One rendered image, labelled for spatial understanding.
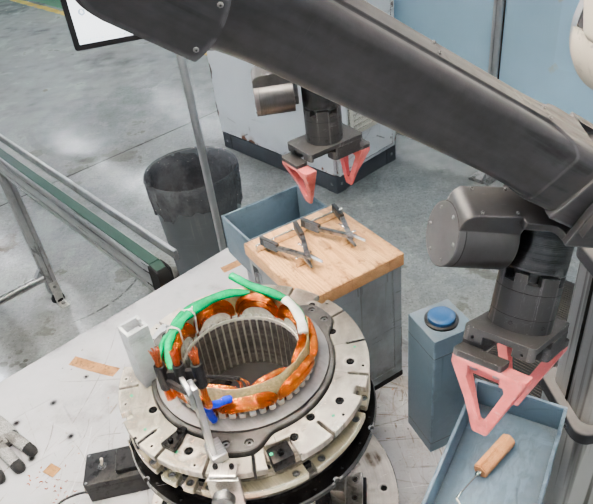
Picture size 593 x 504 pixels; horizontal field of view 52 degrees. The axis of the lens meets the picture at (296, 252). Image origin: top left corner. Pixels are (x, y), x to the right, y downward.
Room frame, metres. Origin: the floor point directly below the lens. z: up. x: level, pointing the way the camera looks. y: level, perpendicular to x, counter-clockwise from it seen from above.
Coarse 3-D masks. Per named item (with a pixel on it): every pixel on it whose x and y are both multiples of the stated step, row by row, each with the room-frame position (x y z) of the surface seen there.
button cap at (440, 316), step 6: (438, 306) 0.67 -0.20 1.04; (444, 306) 0.66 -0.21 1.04; (432, 312) 0.65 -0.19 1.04; (438, 312) 0.65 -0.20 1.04; (444, 312) 0.65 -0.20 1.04; (450, 312) 0.65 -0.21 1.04; (432, 318) 0.64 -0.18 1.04; (438, 318) 0.64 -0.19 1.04; (444, 318) 0.64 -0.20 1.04; (450, 318) 0.64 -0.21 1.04; (432, 324) 0.64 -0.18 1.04; (438, 324) 0.63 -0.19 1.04; (444, 324) 0.63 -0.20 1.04; (450, 324) 0.63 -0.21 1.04
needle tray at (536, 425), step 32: (480, 384) 0.50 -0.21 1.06; (512, 416) 0.47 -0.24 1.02; (544, 416) 0.45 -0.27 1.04; (448, 448) 0.41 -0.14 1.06; (480, 448) 0.43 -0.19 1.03; (512, 448) 0.43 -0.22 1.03; (544, 448) 0.42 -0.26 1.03; (448, 480) 0.40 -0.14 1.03; (480, 480) 0.39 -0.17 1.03; (512, 480) 0.39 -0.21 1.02; (544, 480) 0.36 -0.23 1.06
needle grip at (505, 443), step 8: (504, 440) 0.43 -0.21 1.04; (512, 440) 0.43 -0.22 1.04; (496, 448) 0.42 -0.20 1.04; (504, 448) 0.42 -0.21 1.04; (488, 456) 0.41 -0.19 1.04; (496, 456) 0.41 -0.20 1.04; (504, 456) 0.41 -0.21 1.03; (480, 464) 0.40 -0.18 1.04; (488, 464) 0.40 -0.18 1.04; (496, 464) 0.40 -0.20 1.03; (488, 472) 0.39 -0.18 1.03
